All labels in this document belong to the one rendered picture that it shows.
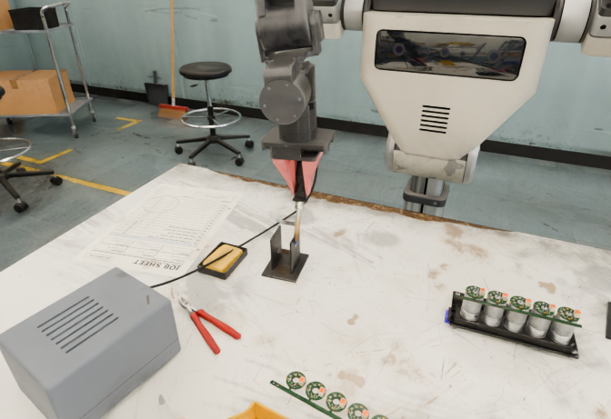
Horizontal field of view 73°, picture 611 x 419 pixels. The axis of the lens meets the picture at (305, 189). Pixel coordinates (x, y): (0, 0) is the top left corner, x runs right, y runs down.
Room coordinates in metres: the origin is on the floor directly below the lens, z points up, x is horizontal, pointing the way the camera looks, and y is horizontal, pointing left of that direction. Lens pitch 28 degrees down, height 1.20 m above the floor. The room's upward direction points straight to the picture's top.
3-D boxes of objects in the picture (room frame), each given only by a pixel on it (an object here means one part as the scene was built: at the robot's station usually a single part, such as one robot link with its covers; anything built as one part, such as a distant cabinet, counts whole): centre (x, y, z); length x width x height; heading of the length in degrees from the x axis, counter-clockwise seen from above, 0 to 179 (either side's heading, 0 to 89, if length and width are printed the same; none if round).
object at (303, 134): (0.59, 0.01, 0.99); 0.10 x 0.07 x 0.07; 76
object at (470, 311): (0.43, -0.23, 0.79); 0.02 x 0.02 x 0.05
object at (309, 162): (0.59, 0.01, 0.92); 0.07 x 0.07 x 0.09; 76
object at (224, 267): (0.57, 0.14, 0.76); 0.07 x 0.05 x 0.02; 157
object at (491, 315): (0.42, -0.26, 0.79); 0.02 x 0.02 x 0.05
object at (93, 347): (0.35, 0.25, 0.80); 0.15 x 0.12 x 0.10; 145
